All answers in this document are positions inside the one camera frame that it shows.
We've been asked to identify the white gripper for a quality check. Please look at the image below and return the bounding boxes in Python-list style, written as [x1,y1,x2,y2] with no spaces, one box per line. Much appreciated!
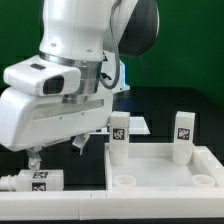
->
[0,88,113,170]

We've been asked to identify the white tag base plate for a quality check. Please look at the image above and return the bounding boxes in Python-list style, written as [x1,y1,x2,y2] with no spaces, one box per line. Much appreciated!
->
[92,117,150,135]

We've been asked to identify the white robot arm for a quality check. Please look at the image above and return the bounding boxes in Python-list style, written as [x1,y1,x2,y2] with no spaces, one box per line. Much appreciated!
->
[0,0,159,170]

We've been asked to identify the white square tabletop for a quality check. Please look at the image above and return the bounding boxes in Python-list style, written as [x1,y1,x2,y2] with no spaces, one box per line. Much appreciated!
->
[105,143,224,190]

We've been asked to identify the white obstacle fence front bar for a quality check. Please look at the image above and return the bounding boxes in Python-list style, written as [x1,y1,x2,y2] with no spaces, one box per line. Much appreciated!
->
[0,187,224,221]

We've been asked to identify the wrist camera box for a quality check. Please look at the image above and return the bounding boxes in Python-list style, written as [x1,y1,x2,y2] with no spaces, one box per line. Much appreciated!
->
[3,56,81,96]

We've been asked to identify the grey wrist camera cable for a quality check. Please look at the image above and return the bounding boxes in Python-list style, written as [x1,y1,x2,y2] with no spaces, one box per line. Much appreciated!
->
[99,0,124,91]

